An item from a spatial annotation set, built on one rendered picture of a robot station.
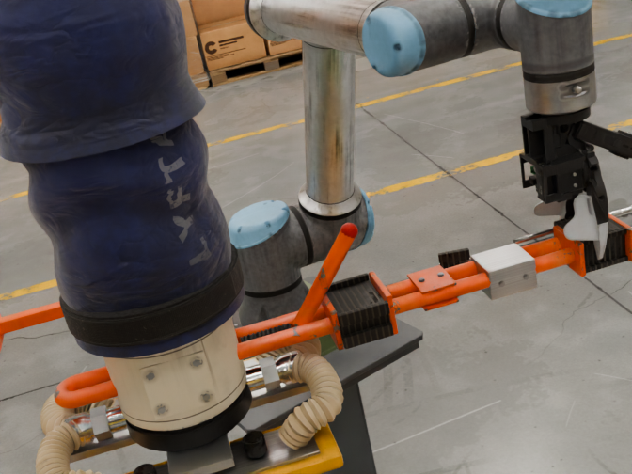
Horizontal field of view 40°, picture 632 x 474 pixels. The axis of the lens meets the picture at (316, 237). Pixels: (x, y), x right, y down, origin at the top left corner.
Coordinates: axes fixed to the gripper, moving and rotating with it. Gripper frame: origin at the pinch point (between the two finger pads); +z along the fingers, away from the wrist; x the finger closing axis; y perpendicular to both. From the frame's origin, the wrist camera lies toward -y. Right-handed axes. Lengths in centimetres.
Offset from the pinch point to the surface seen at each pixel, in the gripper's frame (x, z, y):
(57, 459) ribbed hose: 9, 5, 76
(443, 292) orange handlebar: 3.7, -0.2, 22.8
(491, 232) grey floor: -260, 126, -83
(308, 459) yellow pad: 14.5, 11.2, 46.3
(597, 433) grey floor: -105, 127, -52
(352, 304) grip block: 2.3, -1.5, 35.1
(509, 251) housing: -0.3, -1.2, 11.5
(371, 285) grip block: -1.4, -1.5, 31.4
